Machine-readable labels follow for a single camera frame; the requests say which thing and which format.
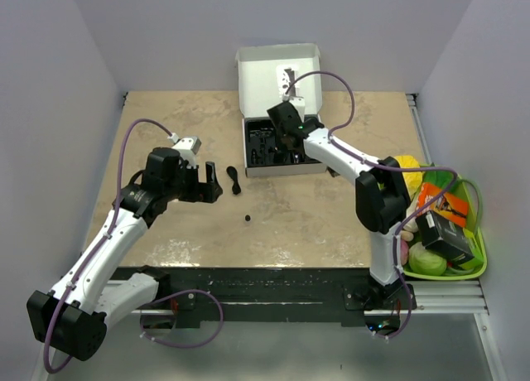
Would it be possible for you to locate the yellow napa cabbage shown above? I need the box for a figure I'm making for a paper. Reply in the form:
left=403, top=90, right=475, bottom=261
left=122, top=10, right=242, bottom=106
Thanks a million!
left=395, top=155, right=423, bottom=234

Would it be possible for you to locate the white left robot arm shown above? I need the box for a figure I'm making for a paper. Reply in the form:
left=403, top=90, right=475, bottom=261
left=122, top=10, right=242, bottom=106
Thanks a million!
left=26, top=147, right=223, bottom=361

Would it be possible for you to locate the green round cabbage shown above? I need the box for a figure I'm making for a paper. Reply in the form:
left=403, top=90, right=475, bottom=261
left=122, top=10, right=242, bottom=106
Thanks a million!
left=408, top=242, right=447, bottom=277

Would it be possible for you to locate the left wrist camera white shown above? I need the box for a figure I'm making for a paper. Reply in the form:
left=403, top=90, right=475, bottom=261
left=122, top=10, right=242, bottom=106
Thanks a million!
left=168, top=133, right=201, bottom=166

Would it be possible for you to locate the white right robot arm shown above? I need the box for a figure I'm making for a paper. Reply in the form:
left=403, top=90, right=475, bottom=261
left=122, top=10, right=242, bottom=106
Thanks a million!
left=267, top=102, right=411, bottom=309

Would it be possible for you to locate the purple onion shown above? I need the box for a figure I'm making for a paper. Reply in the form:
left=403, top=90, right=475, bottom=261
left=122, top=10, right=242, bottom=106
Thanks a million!
left=395, top=239, right=409, bottom=266

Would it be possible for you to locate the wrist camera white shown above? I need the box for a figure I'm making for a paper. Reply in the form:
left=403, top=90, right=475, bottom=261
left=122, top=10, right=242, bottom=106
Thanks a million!
left=168, top=133, right=201, bottom=166
left=282, top=94, right=306, bottom=120

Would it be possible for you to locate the green plastic basket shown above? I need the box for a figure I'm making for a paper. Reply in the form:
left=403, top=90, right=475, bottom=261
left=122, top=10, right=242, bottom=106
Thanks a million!
left=401, top=171, right=487, bottom=281

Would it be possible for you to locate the black product box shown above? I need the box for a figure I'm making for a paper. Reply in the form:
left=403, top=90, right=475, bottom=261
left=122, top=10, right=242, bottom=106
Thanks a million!
left=416, top=210, right=475, bottom=268

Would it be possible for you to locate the white clipper kit box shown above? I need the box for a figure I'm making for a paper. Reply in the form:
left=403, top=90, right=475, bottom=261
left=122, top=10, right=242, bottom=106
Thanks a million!
left=236, top=43, right=326, bottom=177

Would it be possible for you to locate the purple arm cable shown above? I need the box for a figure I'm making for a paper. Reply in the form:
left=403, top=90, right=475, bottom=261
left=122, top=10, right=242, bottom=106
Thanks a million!
left=283, top=70, right=459, bottom=340
left=41, top=118, right=224, bottom=374

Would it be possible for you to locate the orange razor package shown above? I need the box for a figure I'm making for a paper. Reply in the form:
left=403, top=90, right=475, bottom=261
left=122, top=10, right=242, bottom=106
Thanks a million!
left=416, top=182, right=469, bottom=228

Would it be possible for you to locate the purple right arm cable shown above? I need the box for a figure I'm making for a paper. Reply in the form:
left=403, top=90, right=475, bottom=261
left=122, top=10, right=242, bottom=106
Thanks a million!
left=283, top=70, right=459, bottom=340

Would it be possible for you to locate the aluminium frame rail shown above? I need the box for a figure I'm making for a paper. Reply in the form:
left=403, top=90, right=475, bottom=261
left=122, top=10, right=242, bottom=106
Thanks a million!
left=409, top=281, right=489, bottom=315

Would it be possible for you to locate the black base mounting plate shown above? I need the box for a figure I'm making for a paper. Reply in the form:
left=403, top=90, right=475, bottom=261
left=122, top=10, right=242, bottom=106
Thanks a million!
left=103, top=267, right=415, bottom=330

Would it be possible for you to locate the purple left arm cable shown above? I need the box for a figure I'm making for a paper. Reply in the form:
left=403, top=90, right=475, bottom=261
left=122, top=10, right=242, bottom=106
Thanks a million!
left=41, top=118, right=224, bottom=374

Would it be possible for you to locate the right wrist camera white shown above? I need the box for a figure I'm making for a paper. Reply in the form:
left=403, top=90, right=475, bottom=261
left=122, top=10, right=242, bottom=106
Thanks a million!
left=282, top=94, right=306, bottom=120

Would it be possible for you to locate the coiled black cable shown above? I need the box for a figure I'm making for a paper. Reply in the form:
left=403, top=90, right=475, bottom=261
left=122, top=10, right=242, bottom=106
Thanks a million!
left=225, top=166, right=243, bottom=196

